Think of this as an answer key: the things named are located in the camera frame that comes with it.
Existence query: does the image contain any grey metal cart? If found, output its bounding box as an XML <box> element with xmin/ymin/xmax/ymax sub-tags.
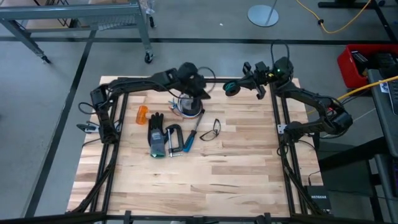
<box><xmin>0</xmin><ymin>0</ymin><xmax>156</xmax><ymax>65</ymax></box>

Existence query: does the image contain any black aluminium table frame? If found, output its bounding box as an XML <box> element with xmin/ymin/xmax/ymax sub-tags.
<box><xmin>88</xmin><ymin>76</ymin><xmax>312</xmax><ymax>218</ymax></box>

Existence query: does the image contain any grey round floor stand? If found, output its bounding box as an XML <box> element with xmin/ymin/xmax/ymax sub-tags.
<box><xmin>247</xmin><ymin>0</ymin><xmax>280</xmax><ymax>28</ymax></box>

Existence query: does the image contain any coloured wire bundle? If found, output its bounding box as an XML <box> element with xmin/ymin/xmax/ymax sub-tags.
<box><xmin>167</xmin><ymin>98</ymin><xmax>203</xmax><ymax>119</ymax></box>

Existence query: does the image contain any black C-clamp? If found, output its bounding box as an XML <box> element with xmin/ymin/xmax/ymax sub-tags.
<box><xmin>164</xmin><ymin>123</ymin><xmax>185</xmax><ymax>158</ymax></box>

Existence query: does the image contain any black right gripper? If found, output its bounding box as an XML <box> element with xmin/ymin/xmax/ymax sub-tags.
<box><xmin>236</xmin><ymin>61</ymin><xmax>274</xmax><ymax>100</ymax></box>

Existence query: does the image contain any red plastic bin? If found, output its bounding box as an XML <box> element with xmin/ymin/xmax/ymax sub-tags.
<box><xmin>337</xmin><ymin>44</ymin><xmax>398</xmax><ymax>90</ymax></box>

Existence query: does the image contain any orange plastic bottle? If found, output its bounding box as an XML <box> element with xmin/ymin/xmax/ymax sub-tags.
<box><xmin>136</xmin><ymin>105</ymin><xmax>149</xmax><ymax>126</ymax></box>

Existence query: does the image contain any grey desk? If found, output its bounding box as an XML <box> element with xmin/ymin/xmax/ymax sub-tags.
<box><xmin>368</xmin><ymin>68</ymin><xmax>398</xmax><ymax>224</ymax></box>

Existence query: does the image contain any black network switch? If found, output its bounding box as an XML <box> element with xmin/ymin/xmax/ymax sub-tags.
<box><xmin>303</xmin><ymin>185</ymin><xmax>332</xmax><ymax>215</ymax></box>

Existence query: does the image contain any clear safety glasses black frame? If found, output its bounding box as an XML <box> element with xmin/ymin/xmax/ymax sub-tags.
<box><xmin>199</xmin><ymin>118</ymin><xmax>222</xmax><ymax>142</ymax></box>

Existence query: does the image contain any grey black work glove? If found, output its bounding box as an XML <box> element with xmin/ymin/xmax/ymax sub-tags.
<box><xmin>147</xmin><ymin>111</ymin><xmax>168</xmax><ymax>159</ymax></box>

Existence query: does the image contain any yellow extension cable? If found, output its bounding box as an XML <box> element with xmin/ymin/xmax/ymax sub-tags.
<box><xmin>295</xmin><ymin>0</ymin><xmax>373</xmax><ymax>35</ymax></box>
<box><xmin>307</xmin><ymin>75</ymin><xmax>398</xmax><ymax>115</ymax></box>

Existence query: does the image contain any black horizontal support beam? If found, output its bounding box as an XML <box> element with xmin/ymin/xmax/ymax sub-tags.
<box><xmin>0</xmin><ymin>211</ymin><xmax>398</xmax><ymax>224</ymax></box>

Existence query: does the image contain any black floor stand frame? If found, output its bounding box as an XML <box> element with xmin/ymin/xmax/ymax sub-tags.
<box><xmin>317</xmin><ymin>0</ymin><xmax>398</xmax><ymax>43</ymax></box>

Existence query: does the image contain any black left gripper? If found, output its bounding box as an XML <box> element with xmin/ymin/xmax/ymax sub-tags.
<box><xmin>178</xmin><ymin>74</ymin><xmax>212</xmax><ymax>116</ymax></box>

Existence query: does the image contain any black cable bundle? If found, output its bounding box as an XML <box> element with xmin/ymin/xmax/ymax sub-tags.
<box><xmin>276</xmin><ymin>139</ymin><xmax>321</xmax><ymax>215</ymax></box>
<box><xmin>67</xmin><ymin>141</ymin><xmax>116</xmax><ymax>215</ymax></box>

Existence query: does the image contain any black diagonal desk strut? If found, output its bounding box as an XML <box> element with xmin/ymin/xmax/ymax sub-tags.
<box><xmin>317</xmin><ymin>136</ymin><xmax>388</xmax><ymax>172</ymax></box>

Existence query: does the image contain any blue-handled screwdriver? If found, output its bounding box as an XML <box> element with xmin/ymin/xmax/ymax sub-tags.
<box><xmin>182</xmin><ymin>108</ymin><xmax>205</xmax><ymax>153</ymax></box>

